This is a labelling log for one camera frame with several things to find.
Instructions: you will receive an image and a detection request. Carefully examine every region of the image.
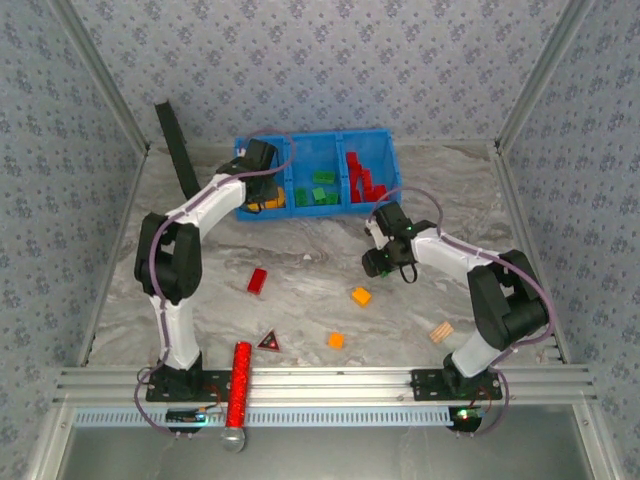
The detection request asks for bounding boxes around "blue three-compartment bin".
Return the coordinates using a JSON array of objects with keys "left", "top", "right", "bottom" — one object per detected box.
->
[{"left": 233, "top": 128, "right": 405, "bottom": 222}]

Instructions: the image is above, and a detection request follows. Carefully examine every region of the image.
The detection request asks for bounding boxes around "small ridged wooden block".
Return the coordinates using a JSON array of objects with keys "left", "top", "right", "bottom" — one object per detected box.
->
[{"left": 428, "top": 322, "right": 455, "bottom": 345}]

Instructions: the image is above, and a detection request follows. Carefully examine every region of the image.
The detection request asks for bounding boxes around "long black strip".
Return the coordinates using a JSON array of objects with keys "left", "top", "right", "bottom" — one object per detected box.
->
[{"left": 153, "top": 99, "right": 201, "bottom": 199}]

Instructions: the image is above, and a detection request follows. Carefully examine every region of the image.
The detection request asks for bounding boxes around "red and black triangle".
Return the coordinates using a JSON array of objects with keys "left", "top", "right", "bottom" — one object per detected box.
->
[{"left": 256, "top": 328, "right": 283, "bottom": 354}]

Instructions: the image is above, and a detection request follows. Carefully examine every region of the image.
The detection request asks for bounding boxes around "red glitter microphone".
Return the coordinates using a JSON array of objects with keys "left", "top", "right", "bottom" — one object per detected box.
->
[{"left": 221, "top": 340, "right": 256, "bottom": 454}]

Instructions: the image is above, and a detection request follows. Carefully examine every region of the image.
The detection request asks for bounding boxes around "grey metal panel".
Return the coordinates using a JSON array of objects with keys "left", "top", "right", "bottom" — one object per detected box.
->
[{"left": 29, "top": 404, "right": 616, "bottom": 480}]

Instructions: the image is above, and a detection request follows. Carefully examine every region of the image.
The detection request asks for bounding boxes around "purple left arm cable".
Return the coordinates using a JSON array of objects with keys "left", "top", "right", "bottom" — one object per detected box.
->
[{"left": 132, "top": 128, "right": 296, "bottom": 439}]

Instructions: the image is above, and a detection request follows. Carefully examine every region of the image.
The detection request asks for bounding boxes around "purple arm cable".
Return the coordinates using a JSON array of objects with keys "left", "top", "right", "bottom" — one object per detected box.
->
[
  {"left": 132, "top": 128, "right": 296, "bottom": 439},
  {"left": 367, "top": 187, "right": 556, "bottom": 437}
]

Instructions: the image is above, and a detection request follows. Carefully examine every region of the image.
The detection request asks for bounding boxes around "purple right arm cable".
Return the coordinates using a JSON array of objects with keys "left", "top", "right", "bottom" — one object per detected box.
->
[{"left": 367, "top": 187, "right": 556, "bottom": 437}]

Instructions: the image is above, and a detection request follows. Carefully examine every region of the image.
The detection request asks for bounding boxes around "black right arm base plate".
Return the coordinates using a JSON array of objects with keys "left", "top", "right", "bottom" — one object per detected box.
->
[{"left": 410, "top": 368, "right": 504, "bottom": 404}]

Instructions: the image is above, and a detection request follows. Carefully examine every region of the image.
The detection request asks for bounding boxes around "aluminium mounting rail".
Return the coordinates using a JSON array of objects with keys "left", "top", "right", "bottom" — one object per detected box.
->
[{"left": 52, "top": 365, "right": 599, "bottom": 405}]

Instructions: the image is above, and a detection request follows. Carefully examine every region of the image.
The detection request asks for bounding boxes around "light blue slotted cable duct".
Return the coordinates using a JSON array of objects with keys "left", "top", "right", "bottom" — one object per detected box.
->
[{"left": 74, "top": 405, "right": 456, "bottom": 429}]

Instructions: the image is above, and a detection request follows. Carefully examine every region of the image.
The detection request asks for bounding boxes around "aluminium frame post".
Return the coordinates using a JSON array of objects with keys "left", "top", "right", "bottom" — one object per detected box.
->
[
  {"left": 47, "top": 0, "right": 152, "bottom": 154},
  {"left": 493, "top": 0, "right": 597, "bottom": 154}
]

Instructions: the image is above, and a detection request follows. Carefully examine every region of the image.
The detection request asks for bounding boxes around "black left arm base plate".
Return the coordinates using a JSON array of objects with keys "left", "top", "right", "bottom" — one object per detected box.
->
[{"left": 144, "top": 368, "right": 254, "bottom": 404}]

